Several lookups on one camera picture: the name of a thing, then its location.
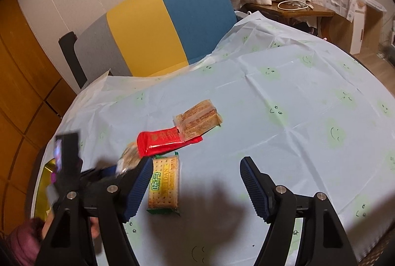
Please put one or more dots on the wooden wardrobe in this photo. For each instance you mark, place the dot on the wooden wardrobe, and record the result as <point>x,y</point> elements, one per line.
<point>34,97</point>

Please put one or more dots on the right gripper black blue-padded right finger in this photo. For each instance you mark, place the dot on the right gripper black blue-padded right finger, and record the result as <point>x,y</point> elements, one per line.
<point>310,220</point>

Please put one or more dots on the grey yellow blue chair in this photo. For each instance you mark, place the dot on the grey yellow blue chair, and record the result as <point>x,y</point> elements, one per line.
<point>144,38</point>

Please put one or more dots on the gold and maroon tin box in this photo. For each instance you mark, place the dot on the gold and maroon tin box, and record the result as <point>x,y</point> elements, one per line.
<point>41,204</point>

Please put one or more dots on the sesame bar squirrel packet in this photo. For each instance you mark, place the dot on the sesame bar squirrel packet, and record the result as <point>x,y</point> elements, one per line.
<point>129,159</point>

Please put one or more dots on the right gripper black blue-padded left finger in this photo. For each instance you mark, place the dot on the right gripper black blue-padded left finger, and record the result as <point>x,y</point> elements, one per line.
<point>113,201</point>

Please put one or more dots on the cracker packet green ends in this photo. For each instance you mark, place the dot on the cracker packet green ends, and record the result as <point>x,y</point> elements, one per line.
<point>163,196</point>

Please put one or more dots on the red flat snack packet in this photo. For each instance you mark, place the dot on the red flat snack packet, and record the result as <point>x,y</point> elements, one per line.
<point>161,142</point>

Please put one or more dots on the wooden side table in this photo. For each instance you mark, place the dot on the wooden side table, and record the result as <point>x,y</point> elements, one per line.
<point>322,15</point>

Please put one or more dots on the white cardboard box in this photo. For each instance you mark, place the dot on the white cardboard box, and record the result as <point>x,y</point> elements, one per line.
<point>357,25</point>

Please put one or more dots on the light blue plastic tablecloth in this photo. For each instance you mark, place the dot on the light blue plastic tablecloth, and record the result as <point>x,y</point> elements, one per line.
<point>307,113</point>

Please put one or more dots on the clear-wrapped brown cake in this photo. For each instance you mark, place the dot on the clear-wrapped brown cake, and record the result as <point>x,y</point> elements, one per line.
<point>197,120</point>

